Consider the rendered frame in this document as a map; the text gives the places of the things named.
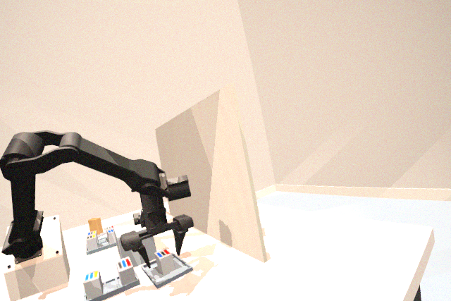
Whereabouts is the beige flat panel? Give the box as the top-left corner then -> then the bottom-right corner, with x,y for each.
155,83 -> 268,263

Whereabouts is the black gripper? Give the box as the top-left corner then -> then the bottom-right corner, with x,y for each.
120,203 -> 194,269

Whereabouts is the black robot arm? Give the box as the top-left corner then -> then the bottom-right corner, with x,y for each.
0,130 -> 191,264

